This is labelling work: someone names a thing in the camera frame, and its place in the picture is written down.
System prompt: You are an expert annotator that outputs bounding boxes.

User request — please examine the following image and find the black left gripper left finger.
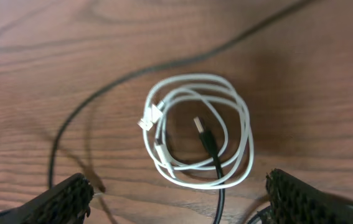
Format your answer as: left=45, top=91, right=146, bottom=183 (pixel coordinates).
left=0, top=173, right=94, bottom=224

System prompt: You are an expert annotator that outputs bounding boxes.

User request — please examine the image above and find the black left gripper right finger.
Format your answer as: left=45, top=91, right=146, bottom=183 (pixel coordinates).
left=266, top=169, right=353, bottom=224

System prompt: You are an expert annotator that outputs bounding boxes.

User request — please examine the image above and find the white cable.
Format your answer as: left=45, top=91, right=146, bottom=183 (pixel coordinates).
left=137, top=73, right=255, bottom=190

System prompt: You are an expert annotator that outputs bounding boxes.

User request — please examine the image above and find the thin black cable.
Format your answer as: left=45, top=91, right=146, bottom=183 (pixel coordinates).
left=47, top=0, right=320, bottom=224

